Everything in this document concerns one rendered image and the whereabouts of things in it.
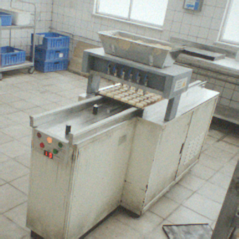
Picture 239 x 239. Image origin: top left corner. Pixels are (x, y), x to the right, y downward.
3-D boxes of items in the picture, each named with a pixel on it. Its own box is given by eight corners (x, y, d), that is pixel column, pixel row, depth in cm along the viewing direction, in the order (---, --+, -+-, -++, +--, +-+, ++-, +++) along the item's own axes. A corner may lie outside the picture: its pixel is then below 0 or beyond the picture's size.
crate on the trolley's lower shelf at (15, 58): (8, 57, 612) (8, 45, 603) (25, 62, 597) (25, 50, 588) (-17, 61, 566) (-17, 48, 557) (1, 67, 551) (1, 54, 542)
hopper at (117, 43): (114, 49, 276) (117, 30, 270) (181, 66, 250) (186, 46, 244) (93, 51, 254) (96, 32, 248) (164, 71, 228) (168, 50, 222)
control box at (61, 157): (37, 148, 212) (38, 127, 206) (68, 163, 201) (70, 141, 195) (32, 150, 209) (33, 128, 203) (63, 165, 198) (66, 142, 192)
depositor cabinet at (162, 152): (137, 145, 405) (152, 73, 370) (196, 168, 372) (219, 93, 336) (66, 187, 306) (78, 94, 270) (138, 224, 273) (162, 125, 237)
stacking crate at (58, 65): (53, 64, 690) (53, 53, 681) (67, 70, 668) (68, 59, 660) (28, 67, 646) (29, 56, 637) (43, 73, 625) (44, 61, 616)
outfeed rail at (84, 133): (196, 86, 347) (198, 79, 344) (199, 86, 346) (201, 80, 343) (67, 144, 191) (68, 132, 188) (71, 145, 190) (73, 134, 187)
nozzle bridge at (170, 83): (101, 88, 296) (107, 46, 282) (181, 114, 263) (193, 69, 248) (77, 94, 270) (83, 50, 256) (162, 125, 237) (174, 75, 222)
